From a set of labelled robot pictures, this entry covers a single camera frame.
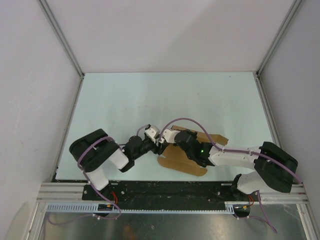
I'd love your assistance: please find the grey slotted cable duct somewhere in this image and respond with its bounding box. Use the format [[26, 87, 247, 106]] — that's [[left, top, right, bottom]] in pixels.
[[44, 201, 236, 214]]

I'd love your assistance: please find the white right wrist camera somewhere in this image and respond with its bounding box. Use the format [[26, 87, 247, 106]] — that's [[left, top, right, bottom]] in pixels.
[[158, 129, 180, 144]]

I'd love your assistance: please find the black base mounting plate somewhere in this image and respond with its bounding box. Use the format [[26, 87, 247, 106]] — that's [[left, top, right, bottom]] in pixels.
[[82, 180, 258, 211]]

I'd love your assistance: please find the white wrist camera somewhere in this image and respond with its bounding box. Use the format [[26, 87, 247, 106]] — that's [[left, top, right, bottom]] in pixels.
[[144, 124, 160, 139], [158, 129, 180, 144]]

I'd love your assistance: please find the left aluminium corner post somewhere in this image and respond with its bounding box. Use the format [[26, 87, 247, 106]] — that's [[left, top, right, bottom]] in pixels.
[[37, 0, 84, 78]]

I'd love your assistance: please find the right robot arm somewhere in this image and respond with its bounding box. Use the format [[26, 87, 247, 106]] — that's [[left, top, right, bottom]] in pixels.
[[173, 129, 298, 201]]

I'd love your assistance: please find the right aluminium corner post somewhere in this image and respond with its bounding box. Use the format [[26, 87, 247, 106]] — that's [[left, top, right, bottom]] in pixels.
[[256, 0, 305, 76]]

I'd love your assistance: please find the aluminium corner post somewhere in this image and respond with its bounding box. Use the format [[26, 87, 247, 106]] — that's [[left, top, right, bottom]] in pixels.
[[256, 0, 305, 76], [37, 0, 84, 78]]

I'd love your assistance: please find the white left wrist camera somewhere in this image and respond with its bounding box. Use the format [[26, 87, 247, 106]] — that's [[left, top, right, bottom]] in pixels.
[[144, 124, 160, 139]]

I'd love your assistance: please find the brown cardboard box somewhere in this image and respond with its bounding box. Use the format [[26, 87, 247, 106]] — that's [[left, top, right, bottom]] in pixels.
[[157, 125, 229, 177]]

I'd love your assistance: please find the aluminium frame rail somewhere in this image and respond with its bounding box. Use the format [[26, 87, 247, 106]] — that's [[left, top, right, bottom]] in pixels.
[[36, 182, 309, 203]]

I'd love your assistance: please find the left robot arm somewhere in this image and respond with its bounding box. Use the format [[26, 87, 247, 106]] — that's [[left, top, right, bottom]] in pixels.
[[69, 124, 160, 200]]

